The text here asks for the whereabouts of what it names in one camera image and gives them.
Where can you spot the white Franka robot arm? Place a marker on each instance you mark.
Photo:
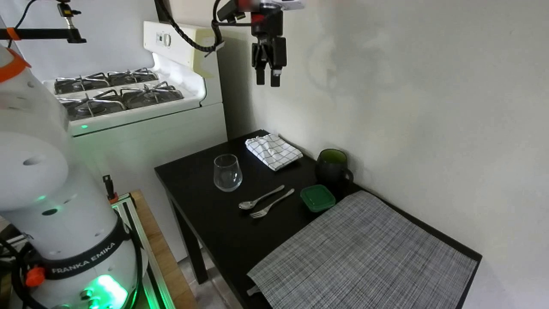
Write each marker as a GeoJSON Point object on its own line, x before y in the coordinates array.
{"type": "Point", "coordinates": [51, 216]}

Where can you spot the white checked dish cloth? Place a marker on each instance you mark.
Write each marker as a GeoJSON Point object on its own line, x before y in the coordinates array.
{"type": "Point", "coordinates": [273, 149]}

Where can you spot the white gas stove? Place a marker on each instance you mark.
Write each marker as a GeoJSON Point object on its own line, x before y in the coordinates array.
{"type": "Point", "coordinates": [154, 137]}

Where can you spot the aluminium base frame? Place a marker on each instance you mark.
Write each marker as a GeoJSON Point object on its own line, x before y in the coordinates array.
{"type": "Point", "coordinates": [139, 251]}

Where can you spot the orange connector cap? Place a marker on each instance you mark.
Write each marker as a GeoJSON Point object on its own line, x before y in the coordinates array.
{"type": "Point", "coordinates": [34, 276]}

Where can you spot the dark green mug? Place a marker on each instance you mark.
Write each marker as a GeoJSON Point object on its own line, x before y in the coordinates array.
{"type": "Point", "coordinates": [333, 166]}

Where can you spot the wooden board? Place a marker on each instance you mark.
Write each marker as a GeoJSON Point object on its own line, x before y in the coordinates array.
{"type": "Point", "coordinates": [163, 257]}

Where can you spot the grey woven placemat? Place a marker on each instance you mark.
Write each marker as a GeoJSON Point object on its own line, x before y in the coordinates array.
{"type": "Point", "coordinates": [365, 257]}

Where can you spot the silver metal fork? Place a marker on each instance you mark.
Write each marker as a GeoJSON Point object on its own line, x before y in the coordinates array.
{"type": "Point", "coordinates": [273, 202]}

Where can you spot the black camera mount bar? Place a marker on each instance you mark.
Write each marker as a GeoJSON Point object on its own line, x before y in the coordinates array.
{"type": "Point", "coordinates": [45, 33]}

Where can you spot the silver metal spoon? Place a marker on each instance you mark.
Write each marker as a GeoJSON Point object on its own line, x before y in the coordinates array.
{"type": "Point", "coordinates": [257, 199]}

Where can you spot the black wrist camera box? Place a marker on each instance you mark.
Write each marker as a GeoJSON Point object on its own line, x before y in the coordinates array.
{"type": "Point", "coordinates": [232, 10]}

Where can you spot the small black orange clamp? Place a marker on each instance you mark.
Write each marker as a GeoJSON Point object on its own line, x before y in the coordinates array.
{"type": "Point", "coordinates": [108, 189]}

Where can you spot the clear glass cup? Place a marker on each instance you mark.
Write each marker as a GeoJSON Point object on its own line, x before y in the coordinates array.
{"type": "Point", "coordinates": [226, 173]}

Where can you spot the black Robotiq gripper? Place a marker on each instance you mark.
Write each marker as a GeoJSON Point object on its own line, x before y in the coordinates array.
{"type": "Point", "coordinates": [268, 26]}

